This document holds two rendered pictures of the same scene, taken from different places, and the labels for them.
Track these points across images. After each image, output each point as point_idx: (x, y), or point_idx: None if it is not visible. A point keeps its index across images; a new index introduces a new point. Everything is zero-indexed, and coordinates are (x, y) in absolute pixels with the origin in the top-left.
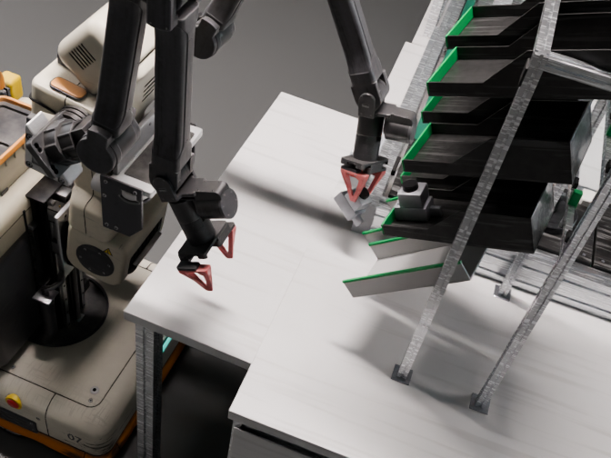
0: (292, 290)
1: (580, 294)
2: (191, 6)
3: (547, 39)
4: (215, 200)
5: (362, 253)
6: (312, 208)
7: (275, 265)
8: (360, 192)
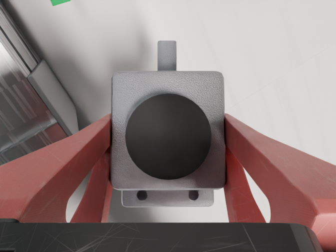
0: (318, 42)
1: None
2: None
3: None
4: None
5: (108, 20)
6: (111, 214)
7: (292, 114)
8: (247, 131)
